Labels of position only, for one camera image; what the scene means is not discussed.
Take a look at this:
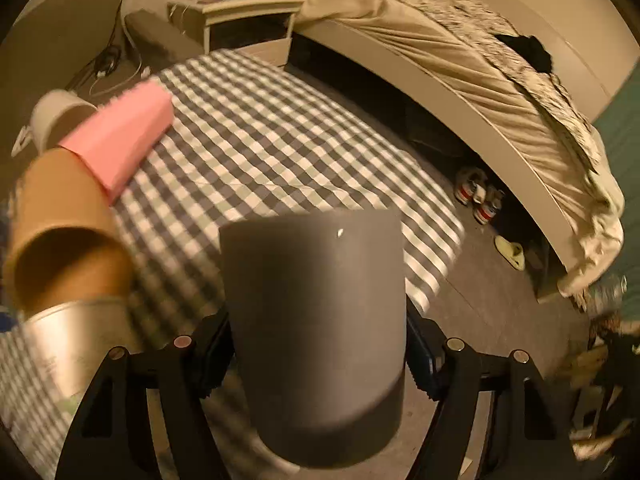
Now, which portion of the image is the yellow slipper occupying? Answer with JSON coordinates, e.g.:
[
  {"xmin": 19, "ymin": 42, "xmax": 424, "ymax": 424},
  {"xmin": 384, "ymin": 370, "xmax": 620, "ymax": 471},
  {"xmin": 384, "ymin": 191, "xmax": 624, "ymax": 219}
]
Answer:
[{"xmin": 494, "ymin": 235, "xmax": 525, "ymax": 272}]

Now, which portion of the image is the pink box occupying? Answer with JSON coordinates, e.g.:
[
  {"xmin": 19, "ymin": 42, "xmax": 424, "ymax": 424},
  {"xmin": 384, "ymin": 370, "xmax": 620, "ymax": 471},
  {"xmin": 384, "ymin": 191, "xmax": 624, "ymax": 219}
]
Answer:
[{"xmin": 58, "ymin": 80, "xmax": 175, "ymax": 203}]

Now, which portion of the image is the white printed paper cup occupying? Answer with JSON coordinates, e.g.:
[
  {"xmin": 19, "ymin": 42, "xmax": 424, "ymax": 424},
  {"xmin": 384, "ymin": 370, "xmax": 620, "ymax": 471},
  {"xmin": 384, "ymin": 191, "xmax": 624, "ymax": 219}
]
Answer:
[{"xmin": 25, "ymin": 297, "xmax": 141, "ymax": 399}]

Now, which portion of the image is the pair of sneakers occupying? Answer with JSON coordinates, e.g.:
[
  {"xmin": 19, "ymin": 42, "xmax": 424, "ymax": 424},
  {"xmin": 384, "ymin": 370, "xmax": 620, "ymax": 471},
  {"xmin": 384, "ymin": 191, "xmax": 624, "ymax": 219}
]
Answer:
[{"xmin": 454, "ymin": 167, "xmax": 506, "ymax": 226}]

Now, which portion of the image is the green curtain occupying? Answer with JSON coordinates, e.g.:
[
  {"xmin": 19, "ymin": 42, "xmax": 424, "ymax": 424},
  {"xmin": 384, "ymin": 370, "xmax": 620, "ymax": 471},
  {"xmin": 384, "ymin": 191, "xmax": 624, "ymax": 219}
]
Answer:
[{"xmin": 596, "ymin": 64, "xmax": 640, "ymax": 321}]

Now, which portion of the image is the patterned blanket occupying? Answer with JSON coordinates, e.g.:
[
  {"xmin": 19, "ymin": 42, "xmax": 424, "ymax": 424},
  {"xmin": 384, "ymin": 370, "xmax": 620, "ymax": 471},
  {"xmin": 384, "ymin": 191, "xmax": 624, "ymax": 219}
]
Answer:
[{"xmin": 398, "ymin": 0, "xmax": 602, "ymax": 172}]

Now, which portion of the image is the grey cup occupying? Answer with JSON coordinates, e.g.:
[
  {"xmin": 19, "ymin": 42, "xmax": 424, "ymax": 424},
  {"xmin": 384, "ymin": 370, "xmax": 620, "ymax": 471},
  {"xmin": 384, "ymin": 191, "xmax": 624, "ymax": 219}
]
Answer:
[{"xmin": 219, "ymin": 209, "xmax": 406, "ymax": 468}]

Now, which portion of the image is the white charger cable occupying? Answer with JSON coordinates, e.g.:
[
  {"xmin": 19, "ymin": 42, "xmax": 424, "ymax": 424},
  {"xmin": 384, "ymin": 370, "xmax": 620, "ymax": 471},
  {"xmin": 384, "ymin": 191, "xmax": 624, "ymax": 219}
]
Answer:
[{"xmin": 88, "ymin": 0, "xmax": 179, "ymax": 99}]

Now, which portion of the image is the bed with beige sheet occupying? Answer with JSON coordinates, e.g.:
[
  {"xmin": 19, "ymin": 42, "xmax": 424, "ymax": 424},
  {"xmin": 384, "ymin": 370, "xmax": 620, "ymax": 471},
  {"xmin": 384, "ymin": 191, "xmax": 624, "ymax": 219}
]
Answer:
[{"xmin": 297, "ymin": 0, "xmax": 625, "ymax": 297}]

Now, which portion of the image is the black garment on bed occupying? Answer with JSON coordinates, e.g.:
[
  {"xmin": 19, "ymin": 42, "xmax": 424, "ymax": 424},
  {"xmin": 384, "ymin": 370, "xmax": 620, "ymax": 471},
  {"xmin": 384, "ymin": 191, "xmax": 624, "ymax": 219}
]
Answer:
[{"xmin": 495, "ymin": 34, "xmax": 553, "ymax": 75}]

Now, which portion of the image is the grey sofa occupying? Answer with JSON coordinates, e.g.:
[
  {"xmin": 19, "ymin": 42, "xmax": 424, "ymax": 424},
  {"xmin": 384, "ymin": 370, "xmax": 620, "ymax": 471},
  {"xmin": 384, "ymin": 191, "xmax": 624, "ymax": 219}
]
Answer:
[{"xmin": 1, "ymin": 0, "xmax": 202, "ymax": 122}]

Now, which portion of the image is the white nightstand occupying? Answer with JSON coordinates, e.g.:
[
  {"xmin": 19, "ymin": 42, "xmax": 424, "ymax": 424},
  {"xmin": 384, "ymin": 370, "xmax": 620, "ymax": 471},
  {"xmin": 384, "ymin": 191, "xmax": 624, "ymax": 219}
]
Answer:
[{"xmin": 167, "ymin": 0, "xmax": 305, "ymax": 67}]

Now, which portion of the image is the black charger cable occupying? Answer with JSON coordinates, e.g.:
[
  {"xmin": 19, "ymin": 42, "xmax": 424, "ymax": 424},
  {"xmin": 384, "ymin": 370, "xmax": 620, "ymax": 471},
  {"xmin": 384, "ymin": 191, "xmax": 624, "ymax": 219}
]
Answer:
[{"xmin": 64, "ymin": 0, "xmax": 147, "ymax": 92}]

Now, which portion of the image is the brown paper cup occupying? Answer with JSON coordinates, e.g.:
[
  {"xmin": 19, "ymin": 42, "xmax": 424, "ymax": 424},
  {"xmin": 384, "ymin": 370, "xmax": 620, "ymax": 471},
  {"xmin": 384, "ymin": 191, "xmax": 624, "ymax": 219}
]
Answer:
[{"xmin": 3, "ymin": 148, "xmax": 132, "ymax": 318}]

